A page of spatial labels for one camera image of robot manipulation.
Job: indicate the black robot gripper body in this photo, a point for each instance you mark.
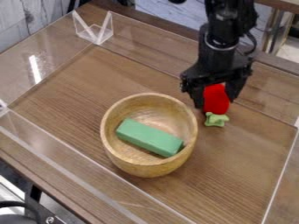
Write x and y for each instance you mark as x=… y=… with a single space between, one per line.
x=198 y=76

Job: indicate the black table leg frame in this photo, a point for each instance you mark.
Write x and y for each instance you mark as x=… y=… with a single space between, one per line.
x=23 y=209

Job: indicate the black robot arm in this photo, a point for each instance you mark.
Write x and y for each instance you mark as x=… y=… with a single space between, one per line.
x=226 y=48

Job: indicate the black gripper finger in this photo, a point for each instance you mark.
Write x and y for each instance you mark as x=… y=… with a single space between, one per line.
x=234 y=87
x=196 y=95

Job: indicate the green rectangular block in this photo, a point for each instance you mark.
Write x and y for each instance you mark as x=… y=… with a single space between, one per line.
x=148 y=138

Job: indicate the clear acrylic corner bracket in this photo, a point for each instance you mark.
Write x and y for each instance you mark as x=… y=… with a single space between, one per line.
x=94 y=33

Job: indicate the wooden background furniture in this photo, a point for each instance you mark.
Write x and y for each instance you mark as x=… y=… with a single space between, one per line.
x=276 y=14

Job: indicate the red plush strawberry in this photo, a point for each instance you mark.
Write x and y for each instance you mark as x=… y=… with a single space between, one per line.
x=216 y=105

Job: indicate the wooden bowl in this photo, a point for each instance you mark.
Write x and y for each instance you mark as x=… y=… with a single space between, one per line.
x=162 y=112

